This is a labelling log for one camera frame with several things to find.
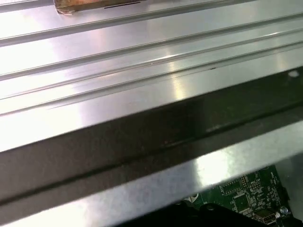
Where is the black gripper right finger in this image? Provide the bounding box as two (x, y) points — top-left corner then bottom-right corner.
(197, 204), (266, 227)

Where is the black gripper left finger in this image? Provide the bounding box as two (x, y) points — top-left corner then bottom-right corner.
(132, 202), (198, 227)

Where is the green motherboard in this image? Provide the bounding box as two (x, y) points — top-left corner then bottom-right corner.
(179, 164), (294, 227)

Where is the black PC case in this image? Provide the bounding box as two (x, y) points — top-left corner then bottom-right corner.
(0, 70), (303, 227)

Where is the square brown base plate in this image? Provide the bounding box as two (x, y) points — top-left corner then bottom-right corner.
(53, 0), (143, 16)

